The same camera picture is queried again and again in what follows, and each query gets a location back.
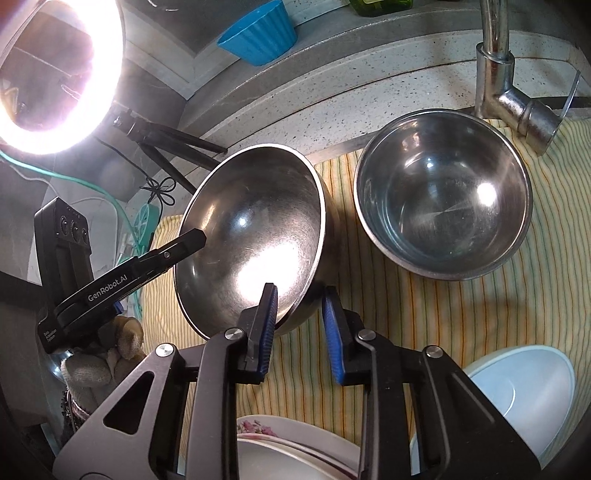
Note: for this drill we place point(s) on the blue ribbed cup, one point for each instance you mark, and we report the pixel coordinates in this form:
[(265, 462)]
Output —
[(258, 37)]

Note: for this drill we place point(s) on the white ceramic bowl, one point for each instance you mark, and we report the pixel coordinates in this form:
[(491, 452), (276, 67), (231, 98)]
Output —
[(531, 392)]

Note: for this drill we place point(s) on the chrome faucet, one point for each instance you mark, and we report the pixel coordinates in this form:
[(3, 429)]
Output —
[(496, 83)]

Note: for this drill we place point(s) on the person's left hand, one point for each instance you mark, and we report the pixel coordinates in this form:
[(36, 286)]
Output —
[(87, 369)]

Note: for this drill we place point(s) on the red steel bowl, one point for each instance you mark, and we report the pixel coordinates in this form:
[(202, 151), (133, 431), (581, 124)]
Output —
[(438, 198)]

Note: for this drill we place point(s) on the yellow striped cloth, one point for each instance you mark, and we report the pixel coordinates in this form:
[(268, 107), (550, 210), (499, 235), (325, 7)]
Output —
[(415, 314)]

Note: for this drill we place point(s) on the black tripod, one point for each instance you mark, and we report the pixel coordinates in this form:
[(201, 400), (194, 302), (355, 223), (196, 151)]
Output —
[(175, 138)]

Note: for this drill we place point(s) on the green dish soap bottle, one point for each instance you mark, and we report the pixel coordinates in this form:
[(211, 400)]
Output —
[(378, 4)]

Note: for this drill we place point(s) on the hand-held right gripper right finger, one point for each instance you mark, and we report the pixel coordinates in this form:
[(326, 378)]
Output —
[(332, 341)]

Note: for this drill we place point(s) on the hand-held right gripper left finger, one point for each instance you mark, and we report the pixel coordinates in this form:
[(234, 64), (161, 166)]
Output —
[(268, 323)]

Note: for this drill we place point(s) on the large steel bowl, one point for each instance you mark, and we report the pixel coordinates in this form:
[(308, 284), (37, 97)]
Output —
[(249, 221)]

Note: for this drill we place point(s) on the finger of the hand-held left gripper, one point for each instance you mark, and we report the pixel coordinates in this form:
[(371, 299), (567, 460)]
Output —
[(182, 244), (118, 308)]

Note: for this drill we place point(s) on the floral white plate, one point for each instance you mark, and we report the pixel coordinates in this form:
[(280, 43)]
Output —
[(251, 424)]

